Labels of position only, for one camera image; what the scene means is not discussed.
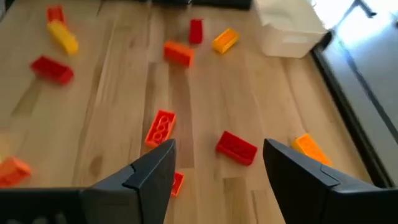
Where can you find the red building block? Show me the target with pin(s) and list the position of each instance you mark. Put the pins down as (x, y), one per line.
(236, 147)
(51, 70)
(196, 31)

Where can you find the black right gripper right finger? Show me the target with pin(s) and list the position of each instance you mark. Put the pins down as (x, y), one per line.
(311, 193)

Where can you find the black aluminium frame rail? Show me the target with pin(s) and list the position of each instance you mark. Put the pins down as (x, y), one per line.
(348, 124)

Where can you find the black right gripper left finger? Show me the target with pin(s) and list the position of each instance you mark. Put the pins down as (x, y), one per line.
(146, 186)

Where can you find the white plastic bin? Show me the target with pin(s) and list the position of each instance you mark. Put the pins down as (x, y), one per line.
(289, 31)

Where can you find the red-orange building block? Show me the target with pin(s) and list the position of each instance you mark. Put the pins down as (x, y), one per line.
(55, 14)

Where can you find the orange-red building block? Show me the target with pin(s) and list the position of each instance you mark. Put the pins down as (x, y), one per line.
(160, 127)

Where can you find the small orange building block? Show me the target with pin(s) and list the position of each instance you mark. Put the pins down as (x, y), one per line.
(178, 183)

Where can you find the yellow building block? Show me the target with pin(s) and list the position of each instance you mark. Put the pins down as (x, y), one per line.
(308, 147)
(63, 38)
(225, 40)

